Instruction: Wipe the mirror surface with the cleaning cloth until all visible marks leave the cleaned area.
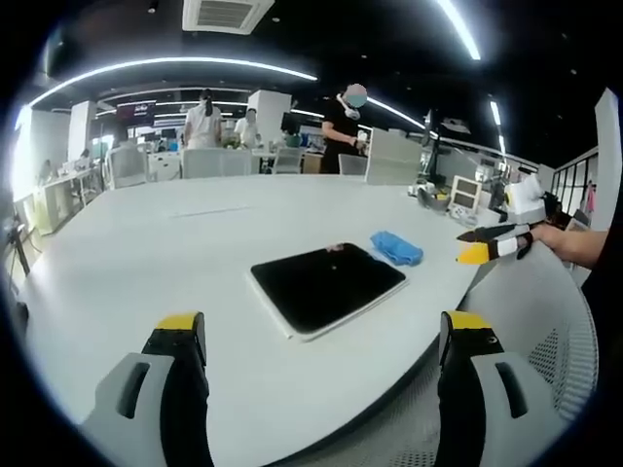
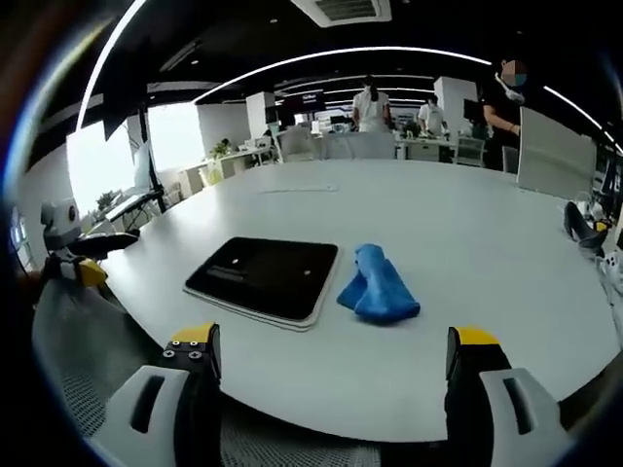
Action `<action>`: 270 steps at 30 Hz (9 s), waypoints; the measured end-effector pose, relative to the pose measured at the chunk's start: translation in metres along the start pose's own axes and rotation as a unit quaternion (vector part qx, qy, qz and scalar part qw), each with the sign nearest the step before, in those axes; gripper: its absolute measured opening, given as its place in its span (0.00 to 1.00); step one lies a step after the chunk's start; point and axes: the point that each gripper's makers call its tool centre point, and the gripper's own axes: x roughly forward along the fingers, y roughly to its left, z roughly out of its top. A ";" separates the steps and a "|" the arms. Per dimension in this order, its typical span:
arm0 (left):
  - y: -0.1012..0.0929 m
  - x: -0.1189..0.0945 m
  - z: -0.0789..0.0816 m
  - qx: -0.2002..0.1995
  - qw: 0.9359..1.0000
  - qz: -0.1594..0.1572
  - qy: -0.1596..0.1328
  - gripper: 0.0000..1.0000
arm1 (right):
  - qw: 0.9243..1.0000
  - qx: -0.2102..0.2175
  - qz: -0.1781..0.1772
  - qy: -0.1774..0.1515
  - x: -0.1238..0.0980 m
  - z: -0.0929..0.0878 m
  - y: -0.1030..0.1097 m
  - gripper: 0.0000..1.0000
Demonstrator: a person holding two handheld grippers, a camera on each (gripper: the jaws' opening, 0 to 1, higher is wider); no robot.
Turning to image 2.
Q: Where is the black tablet with white edge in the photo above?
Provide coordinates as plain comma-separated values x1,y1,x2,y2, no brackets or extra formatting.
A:
183,236,340,334

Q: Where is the blue cleaning cloth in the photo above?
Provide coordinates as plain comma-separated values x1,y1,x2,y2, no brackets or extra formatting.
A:
336,243,421,326

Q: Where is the ceiling air vent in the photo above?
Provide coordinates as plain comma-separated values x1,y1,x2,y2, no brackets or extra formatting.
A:
290,0,393,28

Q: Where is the white partition board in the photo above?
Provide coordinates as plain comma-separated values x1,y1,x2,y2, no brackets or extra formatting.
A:
515,105,598,200

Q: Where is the grey mesh office chair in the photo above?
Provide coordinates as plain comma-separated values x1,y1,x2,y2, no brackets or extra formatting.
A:
31,279,381,467

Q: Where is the black tripod stand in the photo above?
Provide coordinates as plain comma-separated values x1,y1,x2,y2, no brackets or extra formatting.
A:
104,109,169,233

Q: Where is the white office desk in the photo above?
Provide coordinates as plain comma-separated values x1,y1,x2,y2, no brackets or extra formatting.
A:
177,145,278,200

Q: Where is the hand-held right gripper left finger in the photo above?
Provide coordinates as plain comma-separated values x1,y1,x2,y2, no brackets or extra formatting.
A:
99,321,224,447

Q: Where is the black office chair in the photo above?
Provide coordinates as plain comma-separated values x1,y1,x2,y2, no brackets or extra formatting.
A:
563,200,609,254

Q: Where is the green potted plant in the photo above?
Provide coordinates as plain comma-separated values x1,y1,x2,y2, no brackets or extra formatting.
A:
208,138,234,161

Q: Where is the white table cable cover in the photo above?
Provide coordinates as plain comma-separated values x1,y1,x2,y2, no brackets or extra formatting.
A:
256,183,338,195

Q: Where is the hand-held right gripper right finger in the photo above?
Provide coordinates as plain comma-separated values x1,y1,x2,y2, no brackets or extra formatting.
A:
443,325,573,451

